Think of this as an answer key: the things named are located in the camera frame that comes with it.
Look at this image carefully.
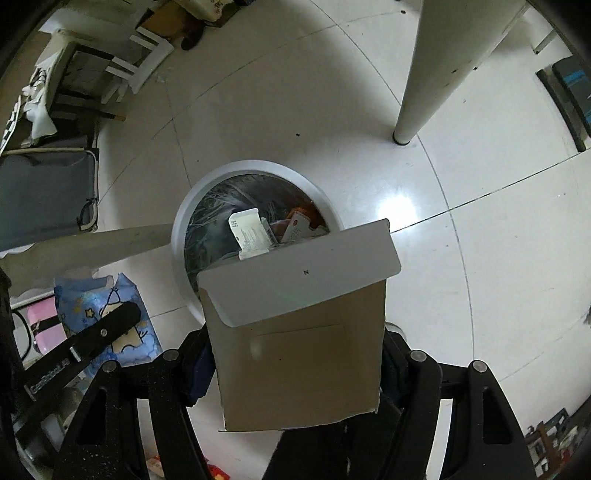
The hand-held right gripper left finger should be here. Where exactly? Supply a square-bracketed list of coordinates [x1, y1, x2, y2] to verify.
[52, 330, 218, 480]

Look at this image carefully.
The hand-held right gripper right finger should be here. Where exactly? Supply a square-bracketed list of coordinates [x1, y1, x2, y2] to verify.
[351, 325, 539, 480]

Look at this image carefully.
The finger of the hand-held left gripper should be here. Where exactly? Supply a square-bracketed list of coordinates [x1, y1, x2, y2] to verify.
[69, 302, 143, 365]

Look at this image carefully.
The blue cartoon tissue packet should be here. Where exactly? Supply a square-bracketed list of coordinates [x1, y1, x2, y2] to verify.
[53, 272, 162, 370]

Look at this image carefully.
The beige medicine box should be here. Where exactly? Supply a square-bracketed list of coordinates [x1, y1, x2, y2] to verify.
[196, 218, 402, 432]

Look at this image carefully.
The small blue white box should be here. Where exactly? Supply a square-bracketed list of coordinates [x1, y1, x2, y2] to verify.
[228, 208, 278, 261]

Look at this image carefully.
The white box with striped print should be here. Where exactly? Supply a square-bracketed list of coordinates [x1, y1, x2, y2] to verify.
[279, 216, 329, 245]

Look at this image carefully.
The orange plastic bag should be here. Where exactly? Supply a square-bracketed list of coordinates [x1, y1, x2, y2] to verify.
[286, 203, 324, 227]

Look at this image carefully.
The white round trash bin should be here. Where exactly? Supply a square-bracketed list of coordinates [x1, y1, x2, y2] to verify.
[170, 159, 345, 324]

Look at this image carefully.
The pink suitcase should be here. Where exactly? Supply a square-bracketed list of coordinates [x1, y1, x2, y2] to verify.
[11, 295, 65, 356]

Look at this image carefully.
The red orange packet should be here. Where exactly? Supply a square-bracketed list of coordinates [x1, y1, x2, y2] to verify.
[148, 455, 232, 480]

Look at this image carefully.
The clear bin liner bag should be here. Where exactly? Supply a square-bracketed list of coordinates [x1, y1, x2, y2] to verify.
[185, 173, 331, 273]

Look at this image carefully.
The dark grey suitcase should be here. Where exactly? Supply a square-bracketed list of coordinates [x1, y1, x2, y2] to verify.
[0, 136, 100, 252]

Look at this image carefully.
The white grey cloth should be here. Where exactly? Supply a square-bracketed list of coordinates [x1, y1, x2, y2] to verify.
[18, 28, 79, 139]

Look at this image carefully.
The white wooden stool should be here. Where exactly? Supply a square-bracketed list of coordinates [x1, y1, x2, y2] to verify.
[99, 25, 175, 93]

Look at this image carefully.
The brown cardboard piece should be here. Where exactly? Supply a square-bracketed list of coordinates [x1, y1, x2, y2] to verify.
[139, 0, 195, 33]

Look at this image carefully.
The black mat with blue stripe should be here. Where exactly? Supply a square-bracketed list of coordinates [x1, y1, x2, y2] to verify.
[536, 58, 591, 153]

